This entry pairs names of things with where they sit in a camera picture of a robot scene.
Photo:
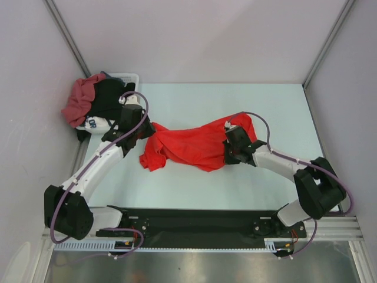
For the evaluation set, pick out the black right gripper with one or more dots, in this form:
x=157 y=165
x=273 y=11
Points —
x=227 y=159

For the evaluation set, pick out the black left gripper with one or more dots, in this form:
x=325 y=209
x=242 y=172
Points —
x=150 y=130

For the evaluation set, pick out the red tank top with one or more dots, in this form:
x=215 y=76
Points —
x=201 y=147

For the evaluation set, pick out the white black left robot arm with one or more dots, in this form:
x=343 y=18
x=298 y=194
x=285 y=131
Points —
x=66 y=210

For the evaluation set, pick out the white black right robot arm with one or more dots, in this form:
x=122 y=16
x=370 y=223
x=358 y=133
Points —
x=318 y=188

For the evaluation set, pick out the black garment in basket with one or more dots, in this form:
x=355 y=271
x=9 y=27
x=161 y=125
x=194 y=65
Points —
x=109 y=100

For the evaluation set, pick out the white garment blue letters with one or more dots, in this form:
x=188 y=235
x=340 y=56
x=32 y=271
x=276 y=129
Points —
x=96 y=124

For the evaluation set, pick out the white plastic laundry basket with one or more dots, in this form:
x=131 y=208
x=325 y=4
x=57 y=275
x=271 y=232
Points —
x=117 y=97

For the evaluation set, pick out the pink crumpled garment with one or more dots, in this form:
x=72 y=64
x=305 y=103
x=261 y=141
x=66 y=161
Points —
x=80 y=100

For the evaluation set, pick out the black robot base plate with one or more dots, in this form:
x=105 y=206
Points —
x=203 y=229

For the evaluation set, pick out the white slotted cable duct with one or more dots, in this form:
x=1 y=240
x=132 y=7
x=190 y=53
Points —
x=120 y=246

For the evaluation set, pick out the left aluminium corner post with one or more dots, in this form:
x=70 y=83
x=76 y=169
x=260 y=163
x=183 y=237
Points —
x=58 y=20

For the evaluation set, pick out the aluminium corner post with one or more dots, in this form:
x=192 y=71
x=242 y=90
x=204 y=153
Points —
x=58 y=20
x=329 y=41

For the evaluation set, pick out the right aluminium corner post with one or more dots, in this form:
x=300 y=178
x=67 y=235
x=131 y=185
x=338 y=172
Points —
x=329 y=41

